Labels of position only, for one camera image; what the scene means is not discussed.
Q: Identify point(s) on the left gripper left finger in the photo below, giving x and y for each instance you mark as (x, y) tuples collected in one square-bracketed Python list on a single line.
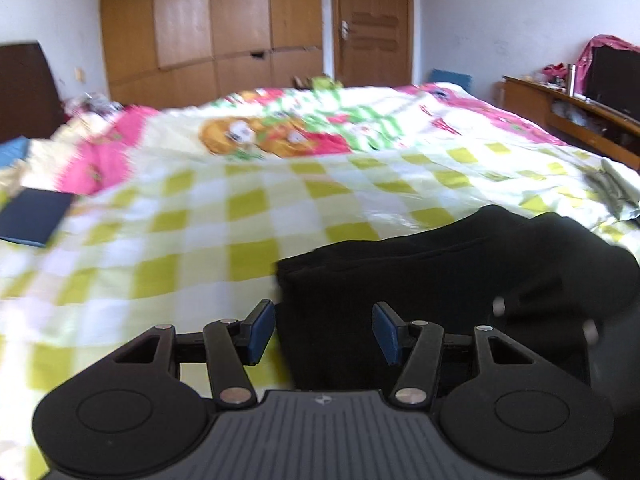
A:
[(230, 346)]

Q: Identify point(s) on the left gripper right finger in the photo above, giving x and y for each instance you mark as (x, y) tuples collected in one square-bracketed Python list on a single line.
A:
[(415, 349)]

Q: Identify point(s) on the black pants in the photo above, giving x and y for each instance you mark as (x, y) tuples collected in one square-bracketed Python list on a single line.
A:
[(538, 280)]

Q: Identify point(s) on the dark blue notebook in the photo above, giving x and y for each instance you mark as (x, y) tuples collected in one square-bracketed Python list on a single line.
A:
[(31, 217)]

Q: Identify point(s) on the green item on floor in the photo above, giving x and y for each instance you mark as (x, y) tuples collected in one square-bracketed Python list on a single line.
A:
[(323, 83)]

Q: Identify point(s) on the clothes heap near headboard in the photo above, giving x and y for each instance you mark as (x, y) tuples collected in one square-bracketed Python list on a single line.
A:
[(92, 103)]

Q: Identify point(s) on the blue pillow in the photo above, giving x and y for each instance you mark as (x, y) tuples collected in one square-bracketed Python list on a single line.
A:
[(13, 150)]

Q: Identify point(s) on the dark wooden headboard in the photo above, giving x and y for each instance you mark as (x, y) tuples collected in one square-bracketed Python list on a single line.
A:
[(29, 100)]

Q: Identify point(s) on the wooden side cabinet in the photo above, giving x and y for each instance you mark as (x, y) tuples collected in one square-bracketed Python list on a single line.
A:
[(576, 121)]

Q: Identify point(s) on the wooden wardrobe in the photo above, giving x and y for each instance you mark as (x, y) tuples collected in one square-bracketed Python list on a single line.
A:
[(176, 53)]

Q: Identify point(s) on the steel thermos bottle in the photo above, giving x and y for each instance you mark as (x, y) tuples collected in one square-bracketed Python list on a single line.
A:
[(570, 80)]

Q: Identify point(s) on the pink cloth over television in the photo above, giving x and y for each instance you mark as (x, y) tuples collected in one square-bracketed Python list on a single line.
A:
[(597, 48)]

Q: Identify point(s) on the black television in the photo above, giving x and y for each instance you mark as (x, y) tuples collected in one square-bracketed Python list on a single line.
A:
[(615, 83)]

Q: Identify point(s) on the wooden door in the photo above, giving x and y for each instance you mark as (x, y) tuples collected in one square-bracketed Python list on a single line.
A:
[(372, 42)]

